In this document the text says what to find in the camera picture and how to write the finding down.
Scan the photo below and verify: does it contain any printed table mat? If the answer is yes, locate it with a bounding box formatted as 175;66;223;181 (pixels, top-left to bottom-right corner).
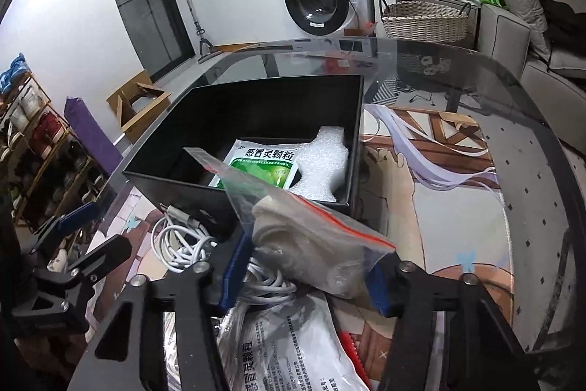
96;104;518;391

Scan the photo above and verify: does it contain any red comb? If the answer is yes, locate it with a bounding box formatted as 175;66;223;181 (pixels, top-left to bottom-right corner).
341;329;374;391

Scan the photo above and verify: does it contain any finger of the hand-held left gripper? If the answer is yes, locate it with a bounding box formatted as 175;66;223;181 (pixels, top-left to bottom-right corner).
46;234;133;287
18;202;99;264

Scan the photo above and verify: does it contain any black storage box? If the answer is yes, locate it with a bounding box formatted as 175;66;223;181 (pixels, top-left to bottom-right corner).
123;74;365;241

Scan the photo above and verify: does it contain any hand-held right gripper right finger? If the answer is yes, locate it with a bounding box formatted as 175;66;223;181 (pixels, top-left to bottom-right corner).
366;256;541;391

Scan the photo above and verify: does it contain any wicker basket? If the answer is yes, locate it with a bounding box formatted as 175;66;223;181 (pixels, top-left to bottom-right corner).
379;0;472;44

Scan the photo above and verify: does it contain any grey sofa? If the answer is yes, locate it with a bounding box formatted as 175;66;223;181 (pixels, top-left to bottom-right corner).
476;1;586;99

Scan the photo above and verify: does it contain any red box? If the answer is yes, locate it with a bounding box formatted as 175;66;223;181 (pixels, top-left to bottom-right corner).
341;22;381;39

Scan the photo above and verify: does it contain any white medicine packet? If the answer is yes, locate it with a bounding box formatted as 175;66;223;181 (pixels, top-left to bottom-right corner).
215;292;371;391

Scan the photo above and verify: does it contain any mop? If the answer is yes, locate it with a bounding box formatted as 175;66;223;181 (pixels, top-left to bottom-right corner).
173;0;216;64

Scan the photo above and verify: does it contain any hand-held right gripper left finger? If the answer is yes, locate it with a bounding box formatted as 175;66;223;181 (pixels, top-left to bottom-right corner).
68;230;257;391

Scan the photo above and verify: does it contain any black jacket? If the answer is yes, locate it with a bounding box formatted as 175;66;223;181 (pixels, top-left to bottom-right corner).
526;0;586;57

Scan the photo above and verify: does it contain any purple yoga mat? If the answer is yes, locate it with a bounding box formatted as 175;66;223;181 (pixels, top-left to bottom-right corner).
64;96;122;176

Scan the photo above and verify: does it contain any white cable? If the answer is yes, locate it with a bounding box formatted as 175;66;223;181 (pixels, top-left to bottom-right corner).
151;208;298;305

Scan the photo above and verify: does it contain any wooden shoe rack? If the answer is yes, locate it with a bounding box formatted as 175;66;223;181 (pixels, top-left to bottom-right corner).
0;70;111;227

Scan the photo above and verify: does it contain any clear zip bag red stripe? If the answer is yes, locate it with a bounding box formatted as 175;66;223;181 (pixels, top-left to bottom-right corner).
183;147;398;300

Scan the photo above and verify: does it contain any white kitchen cabinet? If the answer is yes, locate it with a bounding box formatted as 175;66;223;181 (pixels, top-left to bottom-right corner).
185;0;285;53

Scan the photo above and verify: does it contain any white bubble wrap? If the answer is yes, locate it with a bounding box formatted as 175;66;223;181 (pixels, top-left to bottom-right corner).
290;125;349;204

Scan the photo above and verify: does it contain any grey pillow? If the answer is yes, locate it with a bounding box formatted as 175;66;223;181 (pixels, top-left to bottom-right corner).
504;0;552;57

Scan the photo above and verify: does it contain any green medicine packet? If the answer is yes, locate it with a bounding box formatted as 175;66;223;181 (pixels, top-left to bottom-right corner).
208;138;300;190

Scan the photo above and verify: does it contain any cardboard box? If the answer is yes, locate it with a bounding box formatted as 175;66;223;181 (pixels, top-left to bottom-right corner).
106;69;172;144

